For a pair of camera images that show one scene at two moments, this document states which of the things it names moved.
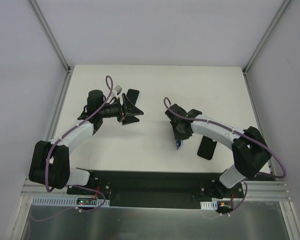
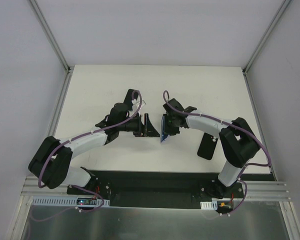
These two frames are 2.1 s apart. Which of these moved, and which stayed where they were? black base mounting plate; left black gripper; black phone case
Moved: left black gripper
Stayed: black phone case; black base mounting plate
